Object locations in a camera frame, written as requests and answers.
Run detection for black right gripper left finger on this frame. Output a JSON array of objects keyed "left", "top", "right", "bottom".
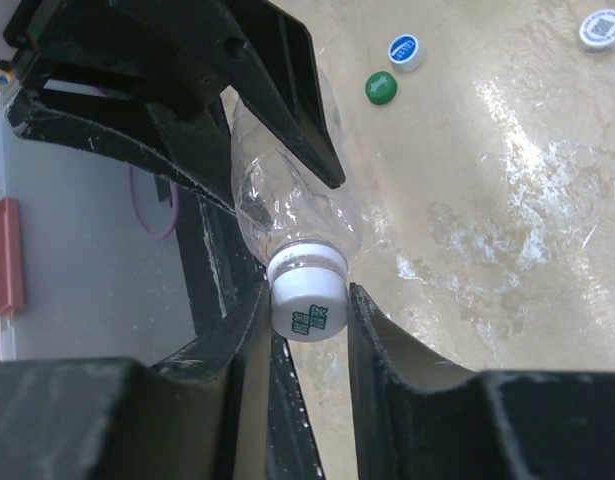
[{"left": 0, "top": 279, "right": 273, "bottom": 480}]

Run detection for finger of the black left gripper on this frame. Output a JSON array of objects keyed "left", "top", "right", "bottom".
[{"left": 206, "top": 1, "right": 346, "bottom": 189}]

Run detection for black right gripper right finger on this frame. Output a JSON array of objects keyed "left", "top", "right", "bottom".
[{"left": 348, "top": 284, "right": 615, "bottom": 479}]

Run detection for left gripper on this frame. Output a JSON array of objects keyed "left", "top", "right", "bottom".
[{"left": 1, "top": 1, "right": 252, "bottom": 214}]

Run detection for green bottle cap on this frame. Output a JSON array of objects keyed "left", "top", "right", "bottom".
[{"left": 364, "top": 71, "right": 398, "bottom": 106}]

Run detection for Pocari Sweat white cap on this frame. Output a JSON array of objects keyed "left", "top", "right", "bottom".
[{"left": 388, "top": 34, "right": 425, "bottom": 72}]

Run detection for clear bottle white cap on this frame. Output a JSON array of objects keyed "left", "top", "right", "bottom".
[{"left": 229, "top": 64, "right": 364, "bottom": 279}]

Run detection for white QR code cap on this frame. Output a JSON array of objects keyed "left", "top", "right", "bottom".
[{"left": 578, "top": 8, "right": 615, "bottom": 55}]

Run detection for white cap green print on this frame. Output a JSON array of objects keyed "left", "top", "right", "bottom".
[{"left": 270, "top": 267, "right": 348, "bottom": 343}]

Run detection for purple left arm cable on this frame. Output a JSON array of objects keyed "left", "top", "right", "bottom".
[{"left": 128, "top": 164, "right": 181, "bottom": 240}]

